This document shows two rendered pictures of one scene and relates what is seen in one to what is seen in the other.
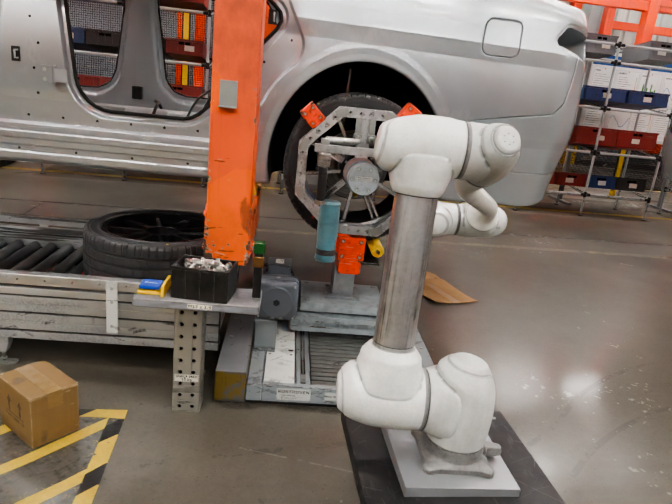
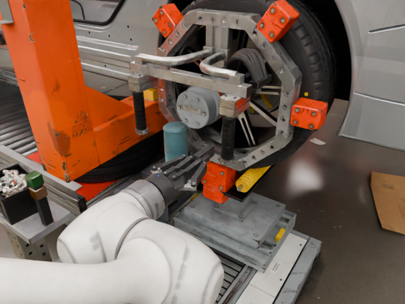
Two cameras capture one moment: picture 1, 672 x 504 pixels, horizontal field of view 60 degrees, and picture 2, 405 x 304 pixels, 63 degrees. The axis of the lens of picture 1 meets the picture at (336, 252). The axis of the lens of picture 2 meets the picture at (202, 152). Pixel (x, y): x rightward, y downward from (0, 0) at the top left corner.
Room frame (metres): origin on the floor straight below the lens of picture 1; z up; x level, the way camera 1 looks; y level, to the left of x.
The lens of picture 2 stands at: (1.59, -0.73, 1.27)
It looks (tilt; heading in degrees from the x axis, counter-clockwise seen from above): 30 degrees down; 40
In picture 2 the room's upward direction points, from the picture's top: straight up
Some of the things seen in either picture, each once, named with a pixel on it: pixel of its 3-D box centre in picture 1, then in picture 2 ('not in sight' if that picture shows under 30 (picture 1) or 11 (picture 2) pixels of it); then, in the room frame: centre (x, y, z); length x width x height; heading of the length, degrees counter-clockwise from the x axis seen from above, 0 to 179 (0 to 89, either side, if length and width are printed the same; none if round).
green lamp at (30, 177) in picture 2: (259, 247); (34, 179); (1.92, 0.27, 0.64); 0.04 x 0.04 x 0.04; 5
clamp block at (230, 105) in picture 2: not in sight; (235, 102); (2.30, -0.25, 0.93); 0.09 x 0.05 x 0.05; 5
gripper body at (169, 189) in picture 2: not in sight; (164, 185); (2.00, -0.28, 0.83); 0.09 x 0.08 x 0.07; 5
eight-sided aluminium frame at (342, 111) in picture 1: (359, 172); (220, 94); (2.49, -0.06, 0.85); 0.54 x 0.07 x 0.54; 95
